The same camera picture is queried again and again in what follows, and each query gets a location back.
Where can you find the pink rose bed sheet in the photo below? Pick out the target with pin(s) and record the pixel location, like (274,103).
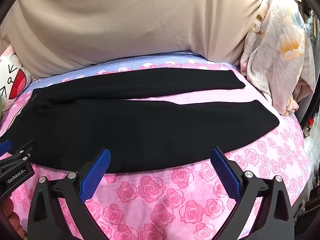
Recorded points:
(175,200)

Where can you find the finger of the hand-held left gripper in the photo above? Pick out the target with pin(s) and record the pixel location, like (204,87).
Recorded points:
(22,151)
(5,145)

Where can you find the white cartoon face pillow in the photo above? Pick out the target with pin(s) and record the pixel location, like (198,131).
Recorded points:
(12,77)

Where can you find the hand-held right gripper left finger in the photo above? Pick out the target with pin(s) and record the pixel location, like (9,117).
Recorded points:
(96,173)

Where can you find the beige curtain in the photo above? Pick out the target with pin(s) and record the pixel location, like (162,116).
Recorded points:
(120,22)

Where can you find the black pants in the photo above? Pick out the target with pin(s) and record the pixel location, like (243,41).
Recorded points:
(130,127)

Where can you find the pale floral fleece blanket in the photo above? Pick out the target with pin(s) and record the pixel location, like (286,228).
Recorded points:
(277,52)

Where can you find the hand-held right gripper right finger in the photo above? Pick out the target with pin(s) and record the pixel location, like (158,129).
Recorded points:
(225,172)

